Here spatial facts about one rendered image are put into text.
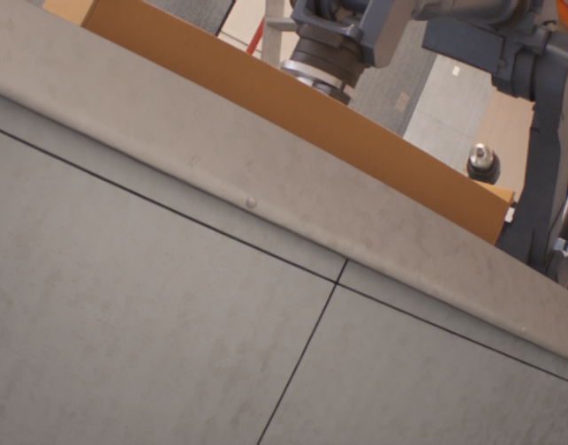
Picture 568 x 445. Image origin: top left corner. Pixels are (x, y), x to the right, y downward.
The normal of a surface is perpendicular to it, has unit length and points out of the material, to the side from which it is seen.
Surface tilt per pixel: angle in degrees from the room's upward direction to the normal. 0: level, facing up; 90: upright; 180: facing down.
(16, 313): 90
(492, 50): 117
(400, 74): 90
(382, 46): 90
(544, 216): 147
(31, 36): 67
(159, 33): 90
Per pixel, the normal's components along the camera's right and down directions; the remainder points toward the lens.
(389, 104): 0.43, 0.18
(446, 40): -0.54, 0.23
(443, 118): 0.13, 0.04
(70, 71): 0.60, -0.17
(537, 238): -0.56, 0.66
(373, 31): -0.40, -0.20
